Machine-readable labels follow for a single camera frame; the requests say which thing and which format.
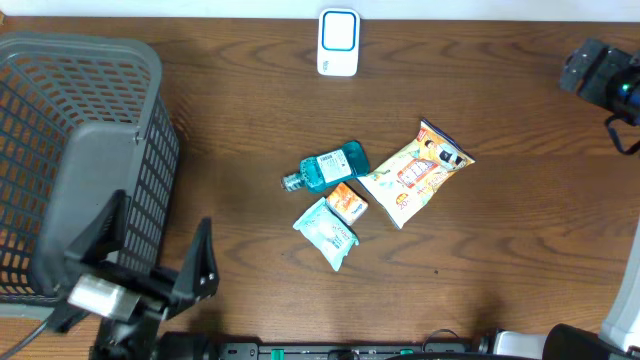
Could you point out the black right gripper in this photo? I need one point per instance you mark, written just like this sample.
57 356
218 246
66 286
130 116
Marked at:
595 85

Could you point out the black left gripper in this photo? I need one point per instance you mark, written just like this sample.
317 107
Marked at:
161 296

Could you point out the light blue candy packet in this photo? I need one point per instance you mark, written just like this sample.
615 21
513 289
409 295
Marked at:
327 232

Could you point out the orange small box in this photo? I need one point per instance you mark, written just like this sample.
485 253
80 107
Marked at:
346 204

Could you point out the teal mouthwash bottle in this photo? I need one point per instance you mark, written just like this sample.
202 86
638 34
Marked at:
317 173

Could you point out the yellow snack chips bag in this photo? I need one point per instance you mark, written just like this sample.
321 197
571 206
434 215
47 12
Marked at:
406 182

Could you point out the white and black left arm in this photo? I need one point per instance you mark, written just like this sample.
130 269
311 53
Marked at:
141 331

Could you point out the white barcode scanner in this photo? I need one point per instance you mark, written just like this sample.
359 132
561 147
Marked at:
338 42

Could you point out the grey plastic mesh basket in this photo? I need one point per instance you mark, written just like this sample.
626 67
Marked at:
81 118

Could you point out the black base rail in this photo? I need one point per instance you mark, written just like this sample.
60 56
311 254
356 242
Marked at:
320 351

